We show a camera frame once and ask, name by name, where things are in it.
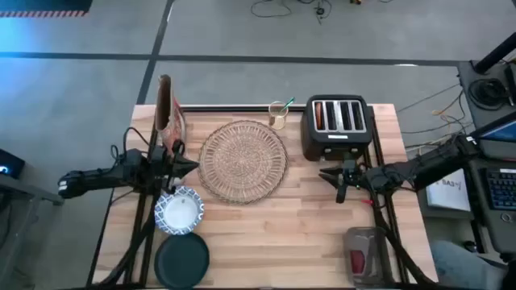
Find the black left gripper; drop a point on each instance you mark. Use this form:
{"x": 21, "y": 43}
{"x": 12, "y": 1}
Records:
{"x": 164, "y": 167}

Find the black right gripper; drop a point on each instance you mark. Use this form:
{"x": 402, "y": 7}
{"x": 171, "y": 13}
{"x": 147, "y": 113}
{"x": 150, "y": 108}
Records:
{"x": 350, "y": 177}

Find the blue patterned white bowl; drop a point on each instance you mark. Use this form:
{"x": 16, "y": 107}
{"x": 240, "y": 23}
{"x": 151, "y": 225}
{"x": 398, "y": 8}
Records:
{"x": 179, "y": 211}

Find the round woven wicker placemat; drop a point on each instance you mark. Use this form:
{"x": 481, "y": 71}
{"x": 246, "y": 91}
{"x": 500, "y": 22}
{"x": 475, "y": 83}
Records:
{"x": 242, "y": 161}

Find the orange cereal box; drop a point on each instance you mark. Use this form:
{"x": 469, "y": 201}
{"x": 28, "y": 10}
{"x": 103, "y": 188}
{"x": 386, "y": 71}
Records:
{"x": 164, "y": 104}

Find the amber glass cup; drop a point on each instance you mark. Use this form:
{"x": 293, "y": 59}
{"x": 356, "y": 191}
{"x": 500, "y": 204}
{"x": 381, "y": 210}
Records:
{"x": 277, "y": 121}

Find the small red cup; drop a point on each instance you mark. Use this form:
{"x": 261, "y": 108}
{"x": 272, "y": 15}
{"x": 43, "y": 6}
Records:
{"x": 357, "y": 262}

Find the dark green round plate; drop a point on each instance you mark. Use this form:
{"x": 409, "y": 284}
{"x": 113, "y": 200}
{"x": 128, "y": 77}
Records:
{"x": 181, "y": 262}

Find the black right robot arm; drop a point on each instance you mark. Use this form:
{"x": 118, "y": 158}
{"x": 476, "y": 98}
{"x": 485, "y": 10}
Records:
{"x": 427, "y": 165}

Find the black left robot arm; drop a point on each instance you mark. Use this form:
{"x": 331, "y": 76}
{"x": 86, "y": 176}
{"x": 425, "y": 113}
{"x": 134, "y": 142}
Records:
{"x": 101, "y": 179}

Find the black four-slot toaster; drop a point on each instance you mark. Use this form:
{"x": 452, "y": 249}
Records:
{"x": 338, "y": 143}

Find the white paper sheet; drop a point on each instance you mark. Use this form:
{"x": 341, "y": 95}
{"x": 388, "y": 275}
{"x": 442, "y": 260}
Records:
{"x": 449, "y": 191}

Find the grey side desk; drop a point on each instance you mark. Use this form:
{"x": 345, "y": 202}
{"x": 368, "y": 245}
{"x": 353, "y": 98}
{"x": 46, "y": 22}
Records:
{"x": 467, "y": 113}

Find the person's leg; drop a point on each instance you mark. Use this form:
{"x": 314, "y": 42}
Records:
{"x": 463, "y": 263}

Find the grey metal stand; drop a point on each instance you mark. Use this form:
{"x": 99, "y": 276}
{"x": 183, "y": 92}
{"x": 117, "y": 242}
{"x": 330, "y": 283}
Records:
{"x": 24, "y": 191}

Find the laptop screen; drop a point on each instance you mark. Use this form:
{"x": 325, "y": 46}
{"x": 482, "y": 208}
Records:
{"x": 498, "y": 133}

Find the black device with blue light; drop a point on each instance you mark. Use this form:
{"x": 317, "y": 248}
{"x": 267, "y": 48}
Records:
{"x": 10, "y": 163}

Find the grey laptop base with keyboard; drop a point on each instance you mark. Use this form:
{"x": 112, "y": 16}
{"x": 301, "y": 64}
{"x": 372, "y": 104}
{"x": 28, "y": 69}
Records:
{"x": 498, "y": 225}

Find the black pole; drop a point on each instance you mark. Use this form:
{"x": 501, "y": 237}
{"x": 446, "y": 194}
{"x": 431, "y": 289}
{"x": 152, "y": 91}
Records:
{"x": 493, "y": 54}

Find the dark mat with hazard stripes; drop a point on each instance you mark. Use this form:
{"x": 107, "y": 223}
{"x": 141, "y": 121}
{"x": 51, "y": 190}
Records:
{"x": 44, "y": 6}

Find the black aluminium table frame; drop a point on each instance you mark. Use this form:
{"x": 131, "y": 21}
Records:
{"x": 242, "y": 108}

